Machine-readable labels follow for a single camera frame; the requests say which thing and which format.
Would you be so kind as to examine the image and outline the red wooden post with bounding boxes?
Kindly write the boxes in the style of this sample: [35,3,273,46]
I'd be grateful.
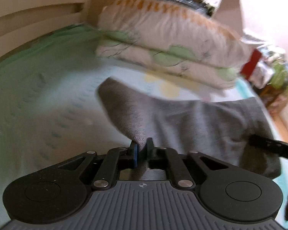
[240,49,262,80]

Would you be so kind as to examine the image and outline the grey knit pants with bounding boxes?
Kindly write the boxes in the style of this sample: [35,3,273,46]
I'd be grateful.
[98,78,281,179]

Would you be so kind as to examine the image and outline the upper floral white pillow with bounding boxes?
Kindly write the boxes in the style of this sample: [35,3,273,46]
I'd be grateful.
[98,0,252,67]

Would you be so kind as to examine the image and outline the green patterned fabric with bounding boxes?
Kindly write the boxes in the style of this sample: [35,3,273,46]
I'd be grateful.
[270,62,288,89]

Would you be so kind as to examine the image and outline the wooden side table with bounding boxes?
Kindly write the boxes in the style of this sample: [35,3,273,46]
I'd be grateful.
[259,85,287,114]

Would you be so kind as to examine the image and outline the plaid bedding pile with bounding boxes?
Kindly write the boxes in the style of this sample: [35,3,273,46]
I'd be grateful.
[241,33,288,89]

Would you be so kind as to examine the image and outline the floral pastel bed sheet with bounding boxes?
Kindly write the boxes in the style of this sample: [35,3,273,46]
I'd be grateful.
[0,25,288,229]

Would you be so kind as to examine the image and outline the lower floral white pillow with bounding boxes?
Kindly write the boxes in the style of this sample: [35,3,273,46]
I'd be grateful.
[96,36,238,89]

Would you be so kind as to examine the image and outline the cream wooden bed rail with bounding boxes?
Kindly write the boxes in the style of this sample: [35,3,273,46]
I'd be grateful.
[0,0,92,64]

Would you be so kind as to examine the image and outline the floral white pillow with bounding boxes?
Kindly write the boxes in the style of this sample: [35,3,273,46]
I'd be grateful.
[98,0,252,67]
[96,36,238,89]

